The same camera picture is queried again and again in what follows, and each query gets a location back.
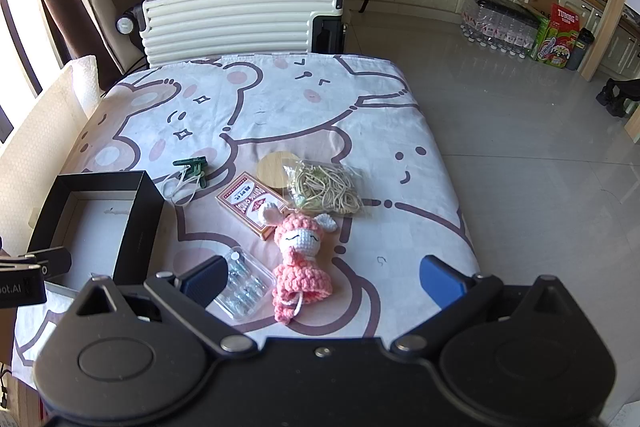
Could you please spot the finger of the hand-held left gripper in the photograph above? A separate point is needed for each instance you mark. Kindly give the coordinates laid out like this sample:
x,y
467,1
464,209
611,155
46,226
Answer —
x,y
55,261
17,266

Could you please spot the round wooden lid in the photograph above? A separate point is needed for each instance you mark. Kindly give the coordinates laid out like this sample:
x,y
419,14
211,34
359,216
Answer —
x,y
272,172

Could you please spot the black cardboard box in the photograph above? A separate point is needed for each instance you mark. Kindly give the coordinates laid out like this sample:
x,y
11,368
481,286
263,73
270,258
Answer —
x,y
90,227

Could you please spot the clear plastic case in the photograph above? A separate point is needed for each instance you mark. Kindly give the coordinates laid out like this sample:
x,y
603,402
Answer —
x,y
245,287

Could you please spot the green drink carton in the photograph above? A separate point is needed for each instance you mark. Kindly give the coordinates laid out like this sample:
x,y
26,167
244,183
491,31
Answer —
x,y
552,47

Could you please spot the red drink carton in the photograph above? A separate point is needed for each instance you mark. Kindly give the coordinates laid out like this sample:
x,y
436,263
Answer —
x,y
567,17

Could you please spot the white foam board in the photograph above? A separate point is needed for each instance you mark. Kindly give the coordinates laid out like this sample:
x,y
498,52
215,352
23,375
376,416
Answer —
x,y
45,122

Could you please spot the black window grille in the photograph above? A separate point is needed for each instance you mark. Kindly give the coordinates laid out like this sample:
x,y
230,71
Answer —
x,y
15,32

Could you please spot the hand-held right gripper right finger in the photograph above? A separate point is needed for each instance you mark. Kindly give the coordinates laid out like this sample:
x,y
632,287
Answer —
x,y
442,282

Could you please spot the pink crochet doll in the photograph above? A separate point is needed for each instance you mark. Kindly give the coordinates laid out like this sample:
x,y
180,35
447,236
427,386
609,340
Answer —
x,y
302,257

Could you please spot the bear printed blanket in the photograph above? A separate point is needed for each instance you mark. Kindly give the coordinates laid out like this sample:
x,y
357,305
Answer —
x,y
300,117

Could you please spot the red playing card box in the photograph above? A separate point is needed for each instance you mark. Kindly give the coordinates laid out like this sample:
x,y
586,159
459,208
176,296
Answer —
x,y
245,202

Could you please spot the cream ribbed suitcase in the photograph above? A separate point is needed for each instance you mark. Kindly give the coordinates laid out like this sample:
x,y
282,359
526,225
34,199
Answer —
x,y
230,22

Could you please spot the black trash bin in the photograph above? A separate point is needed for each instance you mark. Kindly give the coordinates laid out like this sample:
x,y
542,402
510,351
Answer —
x,y
580,52

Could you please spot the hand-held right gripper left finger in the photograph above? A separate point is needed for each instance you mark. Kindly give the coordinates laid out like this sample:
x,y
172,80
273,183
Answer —
x,y
205,281

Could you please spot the pack of water bottles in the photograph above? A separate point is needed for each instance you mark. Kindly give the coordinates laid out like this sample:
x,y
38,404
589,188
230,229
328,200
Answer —
x,y
497,24

